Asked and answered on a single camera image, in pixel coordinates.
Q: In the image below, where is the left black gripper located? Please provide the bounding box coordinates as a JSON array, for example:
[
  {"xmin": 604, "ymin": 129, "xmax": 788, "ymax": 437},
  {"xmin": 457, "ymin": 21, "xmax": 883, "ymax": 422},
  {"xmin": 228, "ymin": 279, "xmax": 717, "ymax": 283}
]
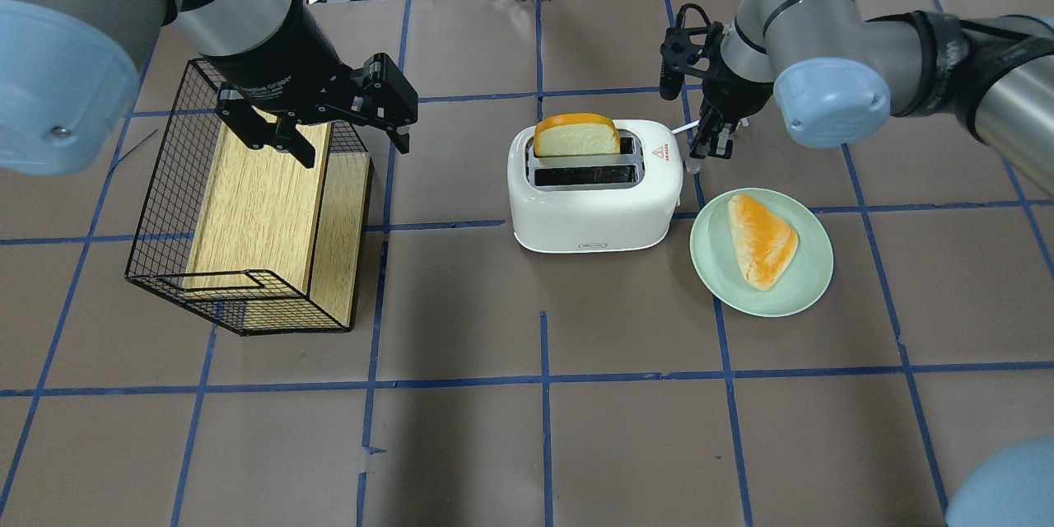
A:
[{"xmin": 216, "ymin": 9, "xmax": 418, "ymax": 168}]

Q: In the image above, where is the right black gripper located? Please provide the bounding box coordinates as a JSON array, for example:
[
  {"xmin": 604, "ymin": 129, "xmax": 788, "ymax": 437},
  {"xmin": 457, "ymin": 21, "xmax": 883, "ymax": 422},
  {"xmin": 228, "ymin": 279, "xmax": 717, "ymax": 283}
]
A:
[{"xmin": 659, "ymin": 4, "xmax": 770, "ymax": 160}]

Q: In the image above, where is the white toaster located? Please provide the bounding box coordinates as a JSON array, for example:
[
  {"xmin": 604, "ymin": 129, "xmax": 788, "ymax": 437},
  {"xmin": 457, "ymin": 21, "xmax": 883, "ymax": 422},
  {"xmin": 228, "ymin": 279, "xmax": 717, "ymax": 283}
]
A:
[{"xmin": 506, "ymin": 119, "xmax": 684, "ymax": 254}]

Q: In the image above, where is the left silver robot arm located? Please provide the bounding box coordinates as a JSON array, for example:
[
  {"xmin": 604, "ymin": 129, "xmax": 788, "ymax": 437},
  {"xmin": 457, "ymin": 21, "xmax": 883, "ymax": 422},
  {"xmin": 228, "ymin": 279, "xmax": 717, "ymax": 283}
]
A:
[{"xmin": 1, "ymin": 0, "xmax": 418, "ymax": 175}]

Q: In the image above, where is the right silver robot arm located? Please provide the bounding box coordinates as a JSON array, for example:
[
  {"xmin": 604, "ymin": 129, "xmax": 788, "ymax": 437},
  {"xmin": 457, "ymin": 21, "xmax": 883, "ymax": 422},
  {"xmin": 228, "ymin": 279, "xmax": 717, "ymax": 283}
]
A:
[{"xmin": 660, "ymin": 0, "xmax": 1052, "ymax": 339}]

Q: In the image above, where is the bread slice in toaster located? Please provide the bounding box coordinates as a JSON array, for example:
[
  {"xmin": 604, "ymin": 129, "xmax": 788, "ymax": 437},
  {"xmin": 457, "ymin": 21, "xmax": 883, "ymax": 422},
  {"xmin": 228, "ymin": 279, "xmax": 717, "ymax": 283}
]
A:
[{"xmin": 532, "ymin": 113, "xmax": 621, "ymax": 158}]

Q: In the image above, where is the triangular bread on plate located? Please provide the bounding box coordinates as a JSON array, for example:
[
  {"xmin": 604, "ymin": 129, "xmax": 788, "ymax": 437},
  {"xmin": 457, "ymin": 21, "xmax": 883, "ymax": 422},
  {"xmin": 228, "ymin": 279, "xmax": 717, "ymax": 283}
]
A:
[{"xmin": 726, "ymin": 193, "xmax": 800, "ymax": 291}]

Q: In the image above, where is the wooden board in basket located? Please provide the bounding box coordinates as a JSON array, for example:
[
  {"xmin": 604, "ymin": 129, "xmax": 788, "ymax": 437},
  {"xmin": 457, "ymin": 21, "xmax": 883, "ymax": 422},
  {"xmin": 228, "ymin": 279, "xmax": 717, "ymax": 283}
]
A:
[{"xmin": 180, "ymin": 122, "xmax": 372, "ymax": 333}]

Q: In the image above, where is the light green plate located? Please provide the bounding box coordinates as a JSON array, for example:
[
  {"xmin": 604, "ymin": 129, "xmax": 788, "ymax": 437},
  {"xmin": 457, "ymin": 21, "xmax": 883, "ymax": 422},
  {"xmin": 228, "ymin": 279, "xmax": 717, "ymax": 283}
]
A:
[{"xmin": 689, "ymin": 187, "xmax": 833, "ymax": 318}]

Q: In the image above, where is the black wire basket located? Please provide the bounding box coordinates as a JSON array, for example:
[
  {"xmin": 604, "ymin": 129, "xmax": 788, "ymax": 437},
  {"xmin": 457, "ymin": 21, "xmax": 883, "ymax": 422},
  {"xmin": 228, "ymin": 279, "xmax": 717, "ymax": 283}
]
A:
[{"xmin": 125, "ymin": 59, "xmax": 354, "ymax": 336}]

